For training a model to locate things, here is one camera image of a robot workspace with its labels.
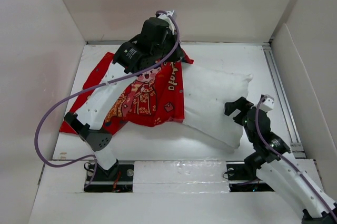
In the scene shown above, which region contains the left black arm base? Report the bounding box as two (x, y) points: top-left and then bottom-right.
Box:
(84, 161), (135, 193)

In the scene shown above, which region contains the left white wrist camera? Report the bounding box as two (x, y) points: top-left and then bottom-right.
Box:
(155, 10), (176, 35)

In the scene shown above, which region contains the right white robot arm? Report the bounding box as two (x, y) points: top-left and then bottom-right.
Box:
(224, 95), (336, 223)

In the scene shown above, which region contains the white pillow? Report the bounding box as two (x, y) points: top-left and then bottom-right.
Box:
(182, 63), (253, 149)

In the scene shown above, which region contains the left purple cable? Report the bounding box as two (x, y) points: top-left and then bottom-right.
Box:
(34, 9), (182, 190)

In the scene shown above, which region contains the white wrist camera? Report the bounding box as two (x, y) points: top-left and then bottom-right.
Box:
(155, 10), (176, 35)
(260, 94), (274, 113)

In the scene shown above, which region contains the aluminium rail right side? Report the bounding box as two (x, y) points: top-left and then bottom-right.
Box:
(262, 43), (307, 159)

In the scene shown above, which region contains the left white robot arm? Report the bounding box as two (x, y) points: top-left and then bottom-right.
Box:
(61, 11), (189, 180)

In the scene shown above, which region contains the white taped foam block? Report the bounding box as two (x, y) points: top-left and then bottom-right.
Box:
(133, 160), (229, 194)

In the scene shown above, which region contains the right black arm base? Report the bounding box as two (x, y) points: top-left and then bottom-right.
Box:
(222, 153), (274, 192)

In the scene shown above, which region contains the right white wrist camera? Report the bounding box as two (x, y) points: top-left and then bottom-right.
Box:
(260, 94), (274, 113)

